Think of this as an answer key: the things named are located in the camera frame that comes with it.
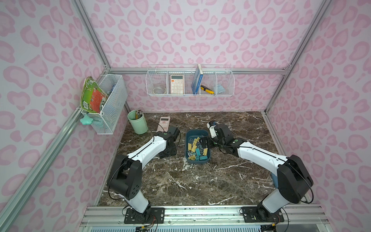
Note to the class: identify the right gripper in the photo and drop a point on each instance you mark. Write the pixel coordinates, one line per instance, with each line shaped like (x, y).
(209, 140)

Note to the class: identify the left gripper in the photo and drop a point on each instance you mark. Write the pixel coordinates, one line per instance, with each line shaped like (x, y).
(168, 149)

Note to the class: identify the teal plastic storage box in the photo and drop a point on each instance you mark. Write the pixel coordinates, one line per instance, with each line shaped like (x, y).
(197, 149)

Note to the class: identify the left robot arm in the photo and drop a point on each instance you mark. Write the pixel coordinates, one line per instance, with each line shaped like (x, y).
(125, 177)

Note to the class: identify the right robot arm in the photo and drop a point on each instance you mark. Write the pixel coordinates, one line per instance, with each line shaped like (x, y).
(293, 178)

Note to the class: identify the pink calculator on table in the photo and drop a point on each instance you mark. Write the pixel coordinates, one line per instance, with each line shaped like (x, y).
(163, 124)

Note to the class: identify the mint green pen cup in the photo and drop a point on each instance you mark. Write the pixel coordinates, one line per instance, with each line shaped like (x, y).
(138, 121)

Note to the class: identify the light blue cloth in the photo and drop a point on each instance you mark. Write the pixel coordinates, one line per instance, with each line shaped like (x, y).
(219, 89)

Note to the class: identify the clear tape roll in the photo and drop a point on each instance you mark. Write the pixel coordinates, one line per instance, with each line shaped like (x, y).
(159, 89)

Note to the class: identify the yellow black utility knife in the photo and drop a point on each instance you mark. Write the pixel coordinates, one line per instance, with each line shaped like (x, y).
(207, 90)

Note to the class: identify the blue book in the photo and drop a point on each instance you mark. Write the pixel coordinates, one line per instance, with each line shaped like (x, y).
(196, 83)

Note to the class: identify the white orange calculator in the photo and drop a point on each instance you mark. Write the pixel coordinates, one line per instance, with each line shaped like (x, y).
(177, 84)

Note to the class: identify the white mesh side basket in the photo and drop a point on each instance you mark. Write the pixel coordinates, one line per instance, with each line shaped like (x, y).
(106, 121)

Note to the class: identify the mint star hook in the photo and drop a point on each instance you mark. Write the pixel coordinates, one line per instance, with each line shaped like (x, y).
(86, 120)

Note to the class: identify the green red booklet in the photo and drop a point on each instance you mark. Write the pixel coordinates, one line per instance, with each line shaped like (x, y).
(93, 98)

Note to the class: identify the white wire wall basket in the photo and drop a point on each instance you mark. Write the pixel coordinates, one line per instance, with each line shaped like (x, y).
(212, 76)

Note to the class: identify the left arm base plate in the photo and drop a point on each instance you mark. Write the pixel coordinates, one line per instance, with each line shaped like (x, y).
(153, 214)

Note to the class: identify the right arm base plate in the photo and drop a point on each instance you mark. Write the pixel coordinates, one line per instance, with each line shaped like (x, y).
(249, 215)

